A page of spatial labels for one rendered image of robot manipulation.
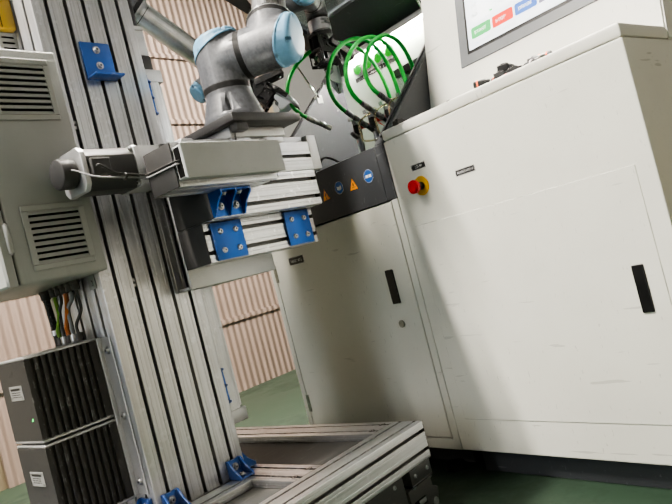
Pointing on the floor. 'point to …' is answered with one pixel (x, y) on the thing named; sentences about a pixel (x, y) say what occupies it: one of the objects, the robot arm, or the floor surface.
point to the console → (551, 246)
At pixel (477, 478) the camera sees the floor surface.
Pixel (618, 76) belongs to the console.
